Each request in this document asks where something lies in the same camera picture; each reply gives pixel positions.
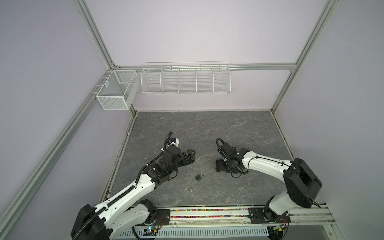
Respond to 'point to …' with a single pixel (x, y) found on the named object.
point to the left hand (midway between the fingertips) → (189, 155)
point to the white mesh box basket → (118, 91)
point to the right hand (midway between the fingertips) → (221, 169)
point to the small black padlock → (199, 177)
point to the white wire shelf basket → (186, 78)
